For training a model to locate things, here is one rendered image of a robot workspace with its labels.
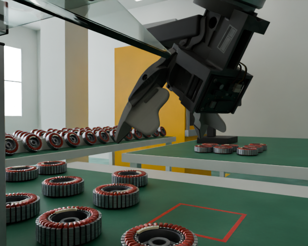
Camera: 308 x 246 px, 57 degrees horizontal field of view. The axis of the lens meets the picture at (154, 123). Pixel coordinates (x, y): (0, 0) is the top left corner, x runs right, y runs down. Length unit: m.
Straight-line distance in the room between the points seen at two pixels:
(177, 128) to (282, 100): 2.15
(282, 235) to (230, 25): 0.40
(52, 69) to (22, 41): 4.10
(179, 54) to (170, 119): 3.31
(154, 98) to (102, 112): 6.36
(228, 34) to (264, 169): 1.10
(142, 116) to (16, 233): 0.36
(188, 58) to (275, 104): 4.83
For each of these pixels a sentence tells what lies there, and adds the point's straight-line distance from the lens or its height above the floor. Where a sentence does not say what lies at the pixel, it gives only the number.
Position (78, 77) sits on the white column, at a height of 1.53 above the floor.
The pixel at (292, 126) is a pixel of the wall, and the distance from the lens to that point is 5.11.
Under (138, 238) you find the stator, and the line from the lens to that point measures 0.45.
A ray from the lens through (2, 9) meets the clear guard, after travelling 0.31.
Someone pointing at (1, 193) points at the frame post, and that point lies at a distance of 0.41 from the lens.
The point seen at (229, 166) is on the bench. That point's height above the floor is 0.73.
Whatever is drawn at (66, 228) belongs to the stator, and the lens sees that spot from 0.50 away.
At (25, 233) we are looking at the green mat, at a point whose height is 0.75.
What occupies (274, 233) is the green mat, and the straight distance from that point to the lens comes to 0.59.
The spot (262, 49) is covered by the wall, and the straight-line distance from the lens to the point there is 5.29.
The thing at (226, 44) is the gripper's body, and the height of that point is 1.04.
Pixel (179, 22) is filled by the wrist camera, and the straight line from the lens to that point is 0.37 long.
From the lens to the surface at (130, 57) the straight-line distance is 4.04.
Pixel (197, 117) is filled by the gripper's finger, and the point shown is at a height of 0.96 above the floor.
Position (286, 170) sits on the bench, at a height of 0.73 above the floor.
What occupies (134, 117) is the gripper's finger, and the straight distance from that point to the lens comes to 0.35.
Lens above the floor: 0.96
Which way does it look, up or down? 1 degrees down
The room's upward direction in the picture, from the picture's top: straight up
